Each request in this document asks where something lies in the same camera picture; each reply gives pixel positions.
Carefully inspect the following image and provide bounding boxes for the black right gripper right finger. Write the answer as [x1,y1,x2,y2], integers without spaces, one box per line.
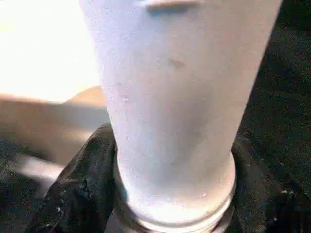
[225,135,311,233]

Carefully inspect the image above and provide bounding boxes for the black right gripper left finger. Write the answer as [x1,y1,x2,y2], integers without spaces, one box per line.
[31,122,123,233]

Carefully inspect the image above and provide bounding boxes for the white plastic table leg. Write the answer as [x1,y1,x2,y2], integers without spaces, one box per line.
[79,0,284,233]

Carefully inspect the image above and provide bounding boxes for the white plastic table top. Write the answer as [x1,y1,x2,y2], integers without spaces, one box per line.
[0,0,110,170]

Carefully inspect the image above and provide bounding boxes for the black glossy mat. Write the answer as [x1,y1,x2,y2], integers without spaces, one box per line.
[0,0,311,233]

